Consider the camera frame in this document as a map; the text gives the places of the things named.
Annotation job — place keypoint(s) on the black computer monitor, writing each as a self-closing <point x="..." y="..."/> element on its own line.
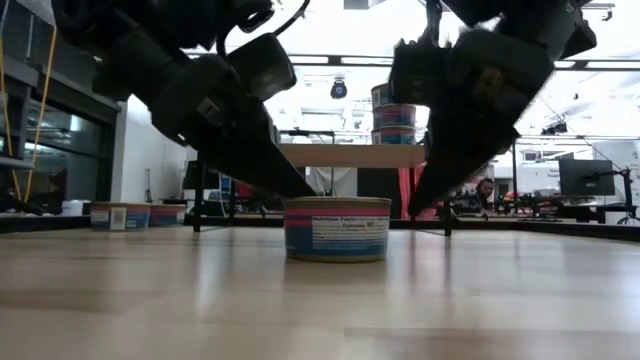
<point x="585" y="177"/>
<point x="189" y="175"/>

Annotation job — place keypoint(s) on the black table frame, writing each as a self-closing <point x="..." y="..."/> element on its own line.
<point x="550" y="227"/>

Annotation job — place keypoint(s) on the round black ceiling spotlight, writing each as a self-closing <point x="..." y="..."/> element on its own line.
<point x="338" y="90"/>

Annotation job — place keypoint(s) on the red curtain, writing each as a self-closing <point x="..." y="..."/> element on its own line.
<point x="404" y="195"/>

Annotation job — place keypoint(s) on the long ceiling light rail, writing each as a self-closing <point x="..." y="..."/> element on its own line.
<point x="360" y="60"/>

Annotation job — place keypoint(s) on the cluttered background desk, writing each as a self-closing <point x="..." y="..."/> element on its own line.
<point x="575" y="207"/>

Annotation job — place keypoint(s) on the background black rig frame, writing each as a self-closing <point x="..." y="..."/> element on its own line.
<point x="514" y="170"/>

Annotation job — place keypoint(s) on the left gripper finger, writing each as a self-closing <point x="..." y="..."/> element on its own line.
<point x="260" y="160"/>

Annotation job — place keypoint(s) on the wooden shelf black legs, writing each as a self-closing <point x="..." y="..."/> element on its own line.
<point x="350" y="156"/>

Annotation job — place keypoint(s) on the black ceiling spotlight cluster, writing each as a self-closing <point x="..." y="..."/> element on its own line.
<point x="556" y="128"/>

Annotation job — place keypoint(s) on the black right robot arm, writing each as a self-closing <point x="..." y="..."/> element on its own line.
<point x="500" y="10"/>

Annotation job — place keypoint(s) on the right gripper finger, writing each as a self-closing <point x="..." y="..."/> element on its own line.
<point x="460" y="150"/>

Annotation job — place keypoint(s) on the white cloth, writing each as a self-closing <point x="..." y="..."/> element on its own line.
<point x="332" y="180"/>

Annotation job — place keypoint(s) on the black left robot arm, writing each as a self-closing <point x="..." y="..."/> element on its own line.
<point x="150" y="15"/>

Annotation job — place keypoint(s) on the black panel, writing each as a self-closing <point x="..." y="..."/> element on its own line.
<point x="378" y="192"/>

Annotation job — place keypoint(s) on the person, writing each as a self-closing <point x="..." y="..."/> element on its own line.
<point x="484" y="190"/>

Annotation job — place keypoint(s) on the white box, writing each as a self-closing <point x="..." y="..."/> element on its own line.
<point x="75" y="207"/>

